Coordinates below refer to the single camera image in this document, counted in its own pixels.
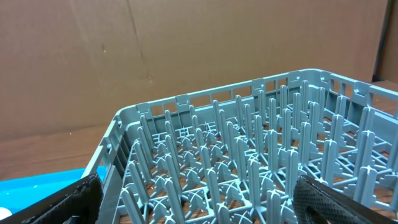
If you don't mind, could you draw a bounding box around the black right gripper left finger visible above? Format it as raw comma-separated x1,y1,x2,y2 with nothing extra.
1,174,103,224

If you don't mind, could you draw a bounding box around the teal plastic serving tray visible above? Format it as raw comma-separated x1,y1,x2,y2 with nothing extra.
0,166,108,215

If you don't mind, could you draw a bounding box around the grey plastic dishwasher rack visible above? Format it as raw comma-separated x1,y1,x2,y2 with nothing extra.
85,69,397,223

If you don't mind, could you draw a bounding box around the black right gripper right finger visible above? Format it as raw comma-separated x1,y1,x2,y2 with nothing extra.
293,175,395,224

